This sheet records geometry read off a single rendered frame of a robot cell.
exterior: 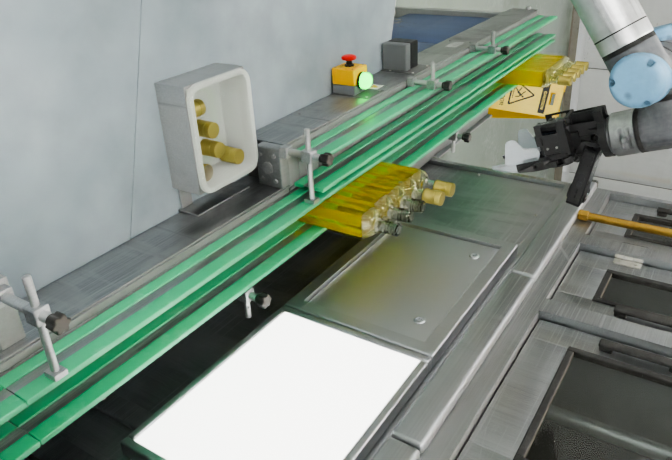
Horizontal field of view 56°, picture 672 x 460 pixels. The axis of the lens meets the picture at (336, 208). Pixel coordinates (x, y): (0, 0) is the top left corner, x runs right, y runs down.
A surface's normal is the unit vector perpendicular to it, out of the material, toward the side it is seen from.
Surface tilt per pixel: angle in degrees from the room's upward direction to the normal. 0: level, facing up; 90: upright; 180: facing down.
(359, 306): 90
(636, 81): 93
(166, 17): 0
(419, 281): 90
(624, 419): 90
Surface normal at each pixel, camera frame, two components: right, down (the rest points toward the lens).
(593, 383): -0.05, -0.90
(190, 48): 0.84, 0.21
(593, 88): -0.54, 0.40
